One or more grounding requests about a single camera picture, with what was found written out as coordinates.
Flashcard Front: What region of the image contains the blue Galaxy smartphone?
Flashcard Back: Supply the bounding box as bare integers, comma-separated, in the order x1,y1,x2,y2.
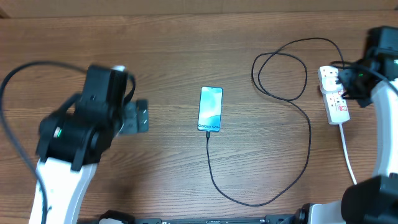
197,86,223,132

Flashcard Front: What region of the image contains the black USB charging cable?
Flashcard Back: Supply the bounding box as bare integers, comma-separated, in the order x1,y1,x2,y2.
205,37,346,207

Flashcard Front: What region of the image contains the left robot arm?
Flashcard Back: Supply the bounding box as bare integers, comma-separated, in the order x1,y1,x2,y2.
29,65,149,223

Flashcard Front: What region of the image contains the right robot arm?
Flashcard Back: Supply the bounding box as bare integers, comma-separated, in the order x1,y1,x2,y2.
285,26,397,224

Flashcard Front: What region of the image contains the white charger plug adapter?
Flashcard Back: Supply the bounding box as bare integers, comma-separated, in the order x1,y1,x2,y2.
320,77,343,94

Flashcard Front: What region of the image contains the white power strip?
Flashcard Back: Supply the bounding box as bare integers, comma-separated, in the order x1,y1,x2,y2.
318,66,350,125

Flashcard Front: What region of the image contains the white power strip cord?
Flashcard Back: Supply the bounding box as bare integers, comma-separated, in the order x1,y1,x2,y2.
338,123,358,185

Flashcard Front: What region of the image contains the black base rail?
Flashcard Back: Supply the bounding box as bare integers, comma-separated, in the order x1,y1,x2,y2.
77,209,308,224

